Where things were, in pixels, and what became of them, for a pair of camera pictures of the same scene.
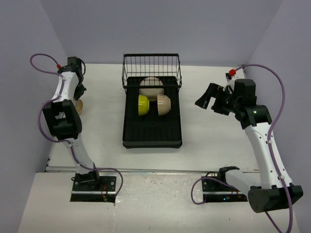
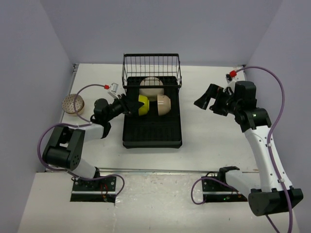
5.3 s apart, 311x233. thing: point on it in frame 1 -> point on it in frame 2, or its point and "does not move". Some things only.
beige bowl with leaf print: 164,104 does not move
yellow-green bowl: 143,105 does not move
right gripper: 217,91 does not move
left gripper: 79,92 -> 128,106
